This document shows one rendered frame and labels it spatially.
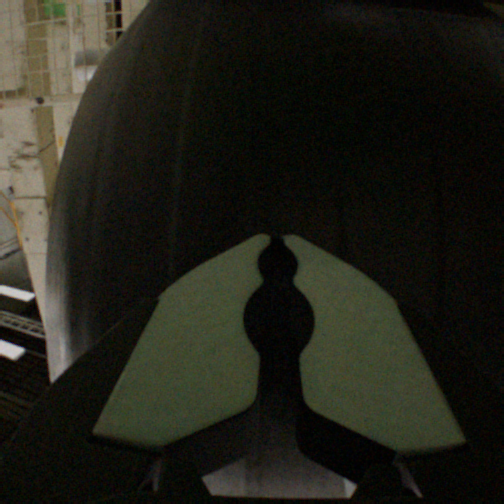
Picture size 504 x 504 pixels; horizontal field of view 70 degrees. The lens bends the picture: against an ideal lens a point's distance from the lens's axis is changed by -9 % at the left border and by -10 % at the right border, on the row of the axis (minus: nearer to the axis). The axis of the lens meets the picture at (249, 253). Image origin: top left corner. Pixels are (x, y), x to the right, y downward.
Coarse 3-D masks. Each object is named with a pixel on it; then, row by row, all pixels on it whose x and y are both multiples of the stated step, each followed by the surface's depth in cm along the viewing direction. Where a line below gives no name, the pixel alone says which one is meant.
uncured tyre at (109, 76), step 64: (192, 0) 19; (256, 0) 19; (320, 0) 19; (384, 0) 19; (448, 0) 19; (128, 64) 17; (192, 64) 16; (256, 64) 16; (320, 64) 16; (384, 64) 16; (448, 64) 16; (128, 128) 16; (192, 128) 15; (256, 128) 15; (320, 128) 15; (384, 128) 15; (448, 128) 15; (64, 192) 18; (128, 192) 15; (192, 192) 15; (256, 192) 14; (320, 192) 14; (384, 192) 14; (448, 192) 14; (64, 256) 17; (128, 256) 15; (192, 256) 14; (384, 256) 14; (448, 256) 14; (64, 320) 16; (448, 320) 14; (256, 448) 14
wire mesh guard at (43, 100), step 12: (36, 0) 60; (72, 0) 60; (96, 0) 60; (0, 12) 61; (120, 12) 61; (24, 24) 62; (24, 36) 63; (60, 36) 63; (12, 48) 64; (84, 48) 64; (96, 48) 64; (0, 60) 64; (84, 60) 64; (36, 72) 66; (72, 84) 66; (48, 96) 67; (60, 96) 66; (72, 96) 66; (0, 108) 68; (12, 108) 68
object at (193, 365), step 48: (192, 288) 10; (240, 288) 10; (144, 336) 8; (192, 336) 8; (240, 336) 8; (144, 384) 7; (192, 384) 7; (240, 384) 7; (96, 432) 6; (144, 432) 6; (192, 432) 6; (240, 432) 7
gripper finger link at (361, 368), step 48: (288, 240) 12; (288, 288) 12; (336, 288) 10; (336, 336) 8; (384, 336) 8; (336, 384) 7; (384, 384) 7; (432, 384) 7; (336, 432) 6; (384, 432) 6; (432, 432) 6
